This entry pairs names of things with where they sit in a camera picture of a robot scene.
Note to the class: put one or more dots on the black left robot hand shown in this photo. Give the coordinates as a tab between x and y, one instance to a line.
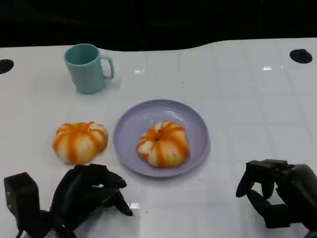
79	191

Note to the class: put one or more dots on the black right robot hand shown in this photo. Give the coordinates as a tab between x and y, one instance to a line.
297	188

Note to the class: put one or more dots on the orange white toy bread roll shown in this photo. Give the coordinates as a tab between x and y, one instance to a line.
163	145
79	143

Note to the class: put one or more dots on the lilac plate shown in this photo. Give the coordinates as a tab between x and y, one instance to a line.
131	129

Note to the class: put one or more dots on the pale green mug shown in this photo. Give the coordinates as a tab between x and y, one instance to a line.
86	74

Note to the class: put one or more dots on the black round table grommet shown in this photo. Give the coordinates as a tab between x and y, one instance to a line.
5	66
300	56

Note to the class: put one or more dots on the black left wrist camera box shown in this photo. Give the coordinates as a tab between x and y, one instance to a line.
22	196

